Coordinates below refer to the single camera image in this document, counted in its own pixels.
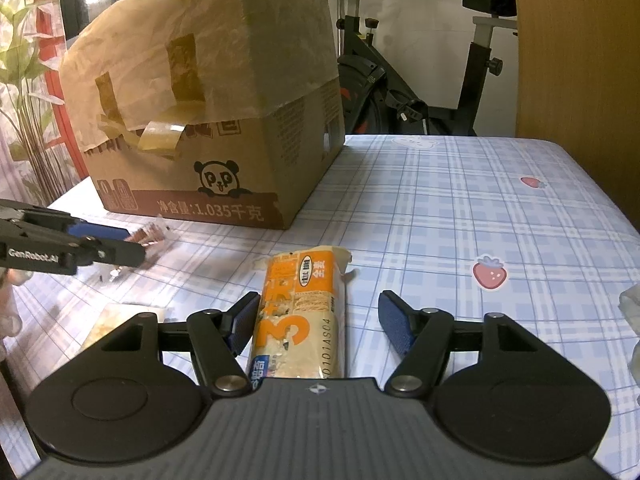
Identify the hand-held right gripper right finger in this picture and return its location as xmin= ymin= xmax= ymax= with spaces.
xmin=378 ymin=290 xmax=531 ymax=393

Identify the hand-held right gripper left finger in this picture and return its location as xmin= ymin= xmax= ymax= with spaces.
xmin=97 ymin=292 xmax=261 ymax=396

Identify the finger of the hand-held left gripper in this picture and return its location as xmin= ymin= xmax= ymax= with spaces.
xmin=0 ymin=237 xmax=147 ymax=277
xmin=0 ymin=199 xmax=129 ymax=243

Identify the small clear snack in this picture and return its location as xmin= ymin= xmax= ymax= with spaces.
xmin=97 ymin=215 xmax=174 ymax=282

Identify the orange cracker packet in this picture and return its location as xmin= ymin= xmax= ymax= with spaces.
xmin=247 ymin=245 xmax=354 ymax=380

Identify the brown cardboard box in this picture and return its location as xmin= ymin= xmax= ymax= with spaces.
xmin=59 ymin=0 xmax=346 ymax=231

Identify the person's left hand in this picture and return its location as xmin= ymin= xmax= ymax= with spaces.
xmin=0 ymin=267 xmax=24 ymax=356

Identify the pale flat snack packet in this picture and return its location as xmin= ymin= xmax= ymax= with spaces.
xmin=80 ymin=302 xmax=169 ymax=356

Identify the floral leaf print curtain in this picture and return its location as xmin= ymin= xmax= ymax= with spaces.
xmin=0 ymin=0 xmax=92 ymax=207

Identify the white crumpled plastic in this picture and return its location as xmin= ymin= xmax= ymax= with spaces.
xmin=619 ymin=285 xmax=640 ymax=361

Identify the black exercise bike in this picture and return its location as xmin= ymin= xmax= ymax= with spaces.
xmin=310 ymin=0 xmax=521 ymax=137

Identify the orange wooden cabinet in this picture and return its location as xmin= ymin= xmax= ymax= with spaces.
xmin=510 ymin=0 xmax=640 ymax=237

